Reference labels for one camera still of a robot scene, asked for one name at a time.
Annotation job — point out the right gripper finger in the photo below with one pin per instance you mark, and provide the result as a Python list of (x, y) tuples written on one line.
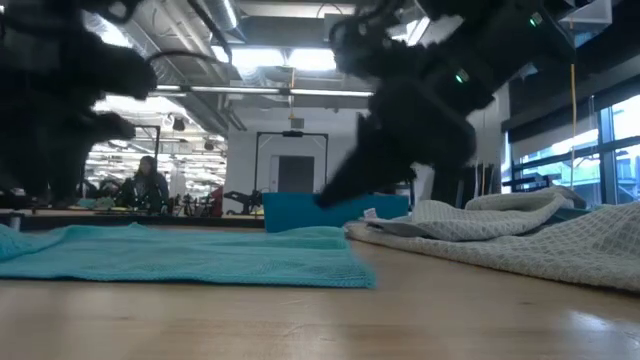
[(370, 170)]

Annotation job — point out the grey waffle towel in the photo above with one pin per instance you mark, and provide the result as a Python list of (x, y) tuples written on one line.
[(475, 215), (575, 250)]

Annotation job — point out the teal microfiber towel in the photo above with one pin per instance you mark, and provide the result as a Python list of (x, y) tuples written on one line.
[(200, 255)]

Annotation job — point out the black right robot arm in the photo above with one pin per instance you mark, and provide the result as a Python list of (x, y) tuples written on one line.
[(500, 40)]

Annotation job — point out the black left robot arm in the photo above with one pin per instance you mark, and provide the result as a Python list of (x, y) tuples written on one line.
[(60, 50)]

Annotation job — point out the grey door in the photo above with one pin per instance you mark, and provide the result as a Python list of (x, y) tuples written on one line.
[(296, 175)]

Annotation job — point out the blue plastic bin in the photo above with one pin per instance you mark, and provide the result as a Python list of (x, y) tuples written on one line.
[(290, 212)]

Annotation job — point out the person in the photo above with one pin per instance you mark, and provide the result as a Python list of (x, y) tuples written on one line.
[(145, 185)]

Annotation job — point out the background work table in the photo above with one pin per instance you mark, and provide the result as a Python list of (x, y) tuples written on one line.
[(150, 219)]

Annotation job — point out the ceiling strip light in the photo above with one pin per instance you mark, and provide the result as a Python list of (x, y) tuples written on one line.
[(260, 90)]

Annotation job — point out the ceiling light panel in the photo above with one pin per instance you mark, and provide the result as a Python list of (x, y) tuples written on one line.
[(280, 59)]

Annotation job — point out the window frame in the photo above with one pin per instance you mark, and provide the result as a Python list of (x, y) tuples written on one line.
[(607, 150)]

